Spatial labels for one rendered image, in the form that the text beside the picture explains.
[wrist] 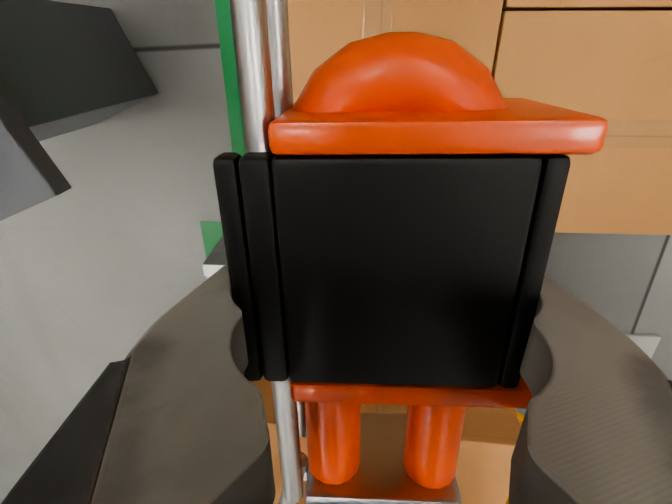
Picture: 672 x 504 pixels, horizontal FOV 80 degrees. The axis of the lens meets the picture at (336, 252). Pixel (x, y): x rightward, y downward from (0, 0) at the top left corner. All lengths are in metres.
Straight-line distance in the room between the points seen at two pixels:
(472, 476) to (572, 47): 0.70
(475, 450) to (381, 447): 0.46
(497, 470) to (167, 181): 1.29
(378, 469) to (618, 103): 0.81
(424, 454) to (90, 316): 1.90
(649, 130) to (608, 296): 0.99
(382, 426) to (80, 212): 1.63
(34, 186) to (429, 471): 0.72
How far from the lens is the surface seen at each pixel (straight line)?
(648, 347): 2.06
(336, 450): 0.17
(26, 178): 0.79
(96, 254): 1.82
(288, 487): 0.18
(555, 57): 0.85
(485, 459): 0.67
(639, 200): 1.00
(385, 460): 0.19
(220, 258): 0.90
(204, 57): 1.41
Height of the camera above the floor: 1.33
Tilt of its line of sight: 62 degrees down
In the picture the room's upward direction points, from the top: 173 degrees counter-clockwise
